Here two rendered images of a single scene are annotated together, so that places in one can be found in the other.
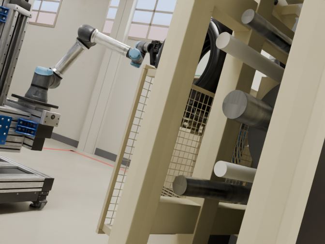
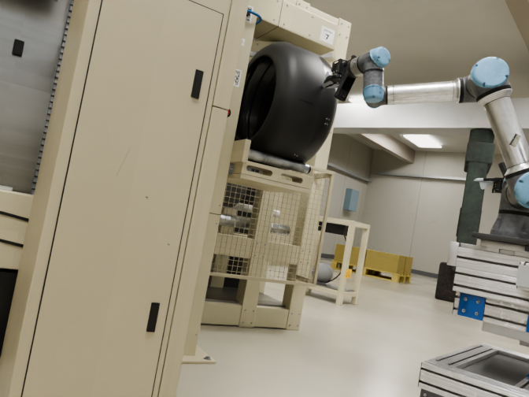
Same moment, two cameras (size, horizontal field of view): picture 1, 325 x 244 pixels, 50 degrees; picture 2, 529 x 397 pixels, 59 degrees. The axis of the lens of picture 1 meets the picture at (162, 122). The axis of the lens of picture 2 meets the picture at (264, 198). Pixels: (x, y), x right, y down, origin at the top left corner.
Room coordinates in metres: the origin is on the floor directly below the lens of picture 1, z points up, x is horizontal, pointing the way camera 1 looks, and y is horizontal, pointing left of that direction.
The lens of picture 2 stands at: (4.22, 0.32, 0.61)
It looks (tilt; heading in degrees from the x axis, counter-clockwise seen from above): 3 degrees up; 192
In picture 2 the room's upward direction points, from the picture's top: 10 degrees clockwise
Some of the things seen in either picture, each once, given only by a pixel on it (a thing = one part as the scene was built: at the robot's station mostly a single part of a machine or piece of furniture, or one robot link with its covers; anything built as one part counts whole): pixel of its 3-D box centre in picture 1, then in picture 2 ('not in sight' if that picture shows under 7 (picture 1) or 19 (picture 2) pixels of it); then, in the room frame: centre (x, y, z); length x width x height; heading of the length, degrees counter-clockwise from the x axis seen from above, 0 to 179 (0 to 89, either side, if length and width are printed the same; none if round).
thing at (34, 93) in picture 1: (37, 93); (514, 225); (2.36, 0.87, 0.77); 0.15 x 0.15 x 0.10
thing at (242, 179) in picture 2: (189, 130); (257, 183); (2.07, -0.17, 0.80); 0.37 x 0.36 x 0.02; 40
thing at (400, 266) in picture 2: not in sight; (372, 262); (-5.57, 0.74, 0.25); 1.45 x 1.04 x 0.50; 62
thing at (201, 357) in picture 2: not in sight; (175, 350); (2.25, -0.35, 0.01); 0.27 x 0.27 x 0.02; 40
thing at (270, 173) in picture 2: (175, 121); (273, 175); (2.17, -0.08, 0.84); 0.36 x 0.09 x 0.06; 130
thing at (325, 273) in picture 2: not in sight; (329, 257); (-0.58, 0.10, 0.40); 0.60 x 0.35 x 0.80; 62
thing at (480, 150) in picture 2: not in sight; (471, 202); (-3.37, 1.95, 1.52); 1.01 x 0.80 x 3.04; 152
